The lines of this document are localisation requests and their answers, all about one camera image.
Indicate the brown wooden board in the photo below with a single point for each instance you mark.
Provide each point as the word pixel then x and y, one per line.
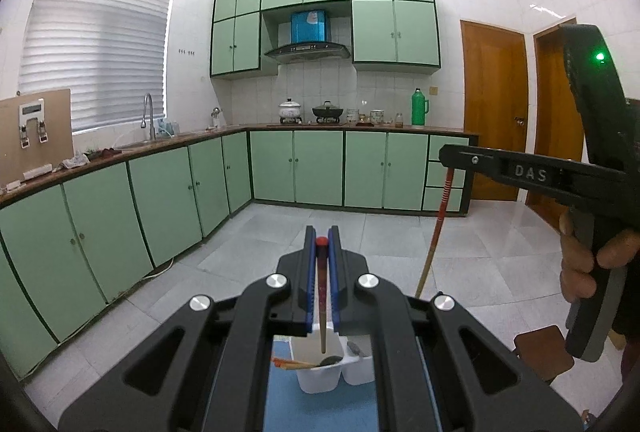
pixel 57 137

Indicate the blue range hood chimney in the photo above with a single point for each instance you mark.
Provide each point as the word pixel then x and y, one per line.
pixel 310 27

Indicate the metal sink faucet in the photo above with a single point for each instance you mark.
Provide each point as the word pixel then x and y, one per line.
pixel 151 122

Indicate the green thermos flask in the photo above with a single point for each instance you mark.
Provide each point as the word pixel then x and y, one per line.
pixel 419 109

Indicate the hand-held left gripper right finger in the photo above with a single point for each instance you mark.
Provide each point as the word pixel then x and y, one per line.
pixel 335 302

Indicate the blue table mat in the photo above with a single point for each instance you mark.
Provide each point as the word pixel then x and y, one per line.
pixel 320 412

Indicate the brown kitchen countertop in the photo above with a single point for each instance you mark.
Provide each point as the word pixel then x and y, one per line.
pixel 450 129

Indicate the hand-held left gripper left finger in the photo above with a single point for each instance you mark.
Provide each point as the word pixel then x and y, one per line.
pixel 313 292

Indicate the grey rag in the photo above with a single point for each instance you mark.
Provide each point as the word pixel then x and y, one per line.
pixel 76 161

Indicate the white plastic utensil cup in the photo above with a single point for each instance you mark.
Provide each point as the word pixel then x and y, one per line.
pixel 357 372
pixel 320 382

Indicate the person's right hand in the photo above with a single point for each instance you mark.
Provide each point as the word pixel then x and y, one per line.
pixel 575 272

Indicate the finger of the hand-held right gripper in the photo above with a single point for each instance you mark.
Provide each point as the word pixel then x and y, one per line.
pixel 465 158

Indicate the black range hood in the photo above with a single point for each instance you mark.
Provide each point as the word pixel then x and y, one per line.
pixel 307 52

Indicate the green lower kitchen cabinets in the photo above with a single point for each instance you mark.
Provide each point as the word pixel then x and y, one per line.
pixel 320 167

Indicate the brown wooden door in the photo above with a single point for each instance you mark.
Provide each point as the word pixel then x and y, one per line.
pixel 555 112
pixel 492 112

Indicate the black wok with lid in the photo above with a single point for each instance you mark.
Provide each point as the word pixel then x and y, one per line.
pixel 327 112

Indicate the white cooking pot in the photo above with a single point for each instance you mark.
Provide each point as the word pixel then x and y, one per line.
pixel 290 111

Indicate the brown wooden stool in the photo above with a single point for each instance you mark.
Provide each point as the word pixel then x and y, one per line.
pixel 545 352

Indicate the white device with clips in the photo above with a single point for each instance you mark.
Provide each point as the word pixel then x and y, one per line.
pixel 31 109

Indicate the green upper kitchen cabinets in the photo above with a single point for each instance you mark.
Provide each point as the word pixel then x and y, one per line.
pixel 395 32

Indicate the green kitchen cabinets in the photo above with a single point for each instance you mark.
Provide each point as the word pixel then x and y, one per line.
pixel 320 167
pixel 395 32

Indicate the white window blind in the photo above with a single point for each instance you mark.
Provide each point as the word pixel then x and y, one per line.
pixel 95 42

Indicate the pale jar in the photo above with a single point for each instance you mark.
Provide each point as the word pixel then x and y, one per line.
pixel 352 114

